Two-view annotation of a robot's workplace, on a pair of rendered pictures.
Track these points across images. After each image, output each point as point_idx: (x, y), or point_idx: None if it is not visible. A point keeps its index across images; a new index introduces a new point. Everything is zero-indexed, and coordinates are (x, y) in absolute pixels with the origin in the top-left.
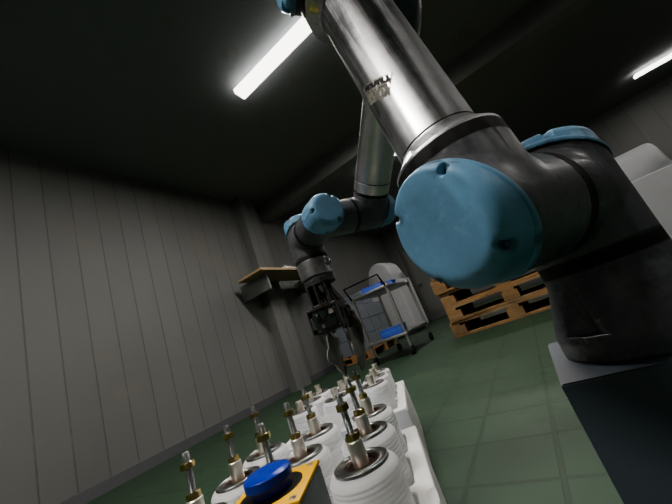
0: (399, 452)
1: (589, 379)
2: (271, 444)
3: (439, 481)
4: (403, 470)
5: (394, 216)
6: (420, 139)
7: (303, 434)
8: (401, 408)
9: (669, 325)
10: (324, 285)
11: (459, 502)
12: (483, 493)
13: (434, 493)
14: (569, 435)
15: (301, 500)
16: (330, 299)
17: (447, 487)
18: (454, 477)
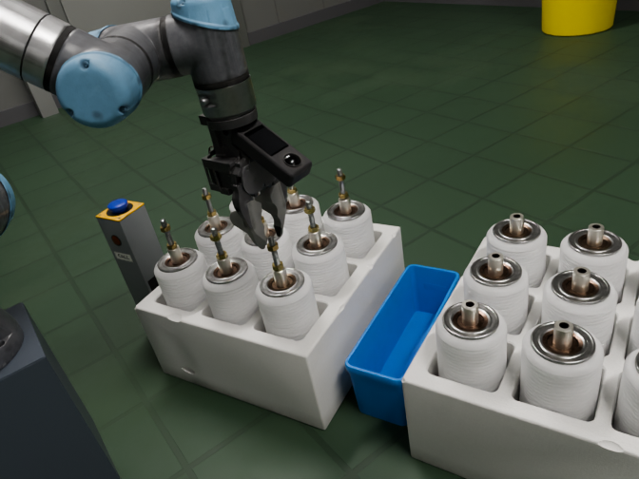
0: (208, 299)
1: (8, 308)
2: (358, 213)
3: (401, 459)
4: (210, 307)
5: (87, 125)
6: None
7: (330, 234)
8: (410, 373)
9: None
10: (209, 130)
11: (335, 450)
12: (320, 478)
13: (179, 320)
14: None
15: (96, 217)
16: (219, 151)
17: (377, 458)
18: (389, 478)
